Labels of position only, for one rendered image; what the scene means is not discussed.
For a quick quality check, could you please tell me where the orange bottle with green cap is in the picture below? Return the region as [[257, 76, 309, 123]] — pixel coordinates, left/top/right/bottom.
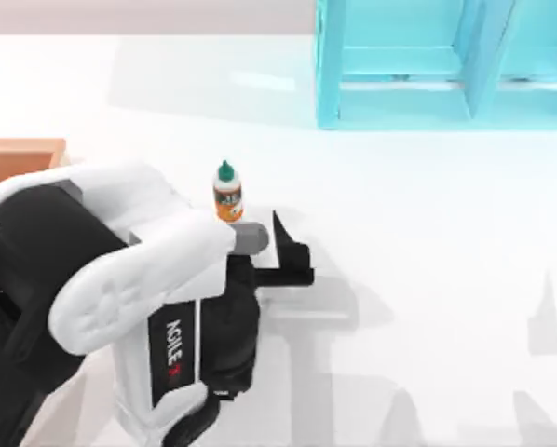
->
[[211, 158, 245, 224]]

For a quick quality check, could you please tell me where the light blue rack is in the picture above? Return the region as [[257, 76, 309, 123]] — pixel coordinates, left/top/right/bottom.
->
[[315, 0, 557, 131]]

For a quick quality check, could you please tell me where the shallow salmon-coloured box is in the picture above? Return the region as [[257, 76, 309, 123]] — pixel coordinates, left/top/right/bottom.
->
[[0, 137, 68, 197]]

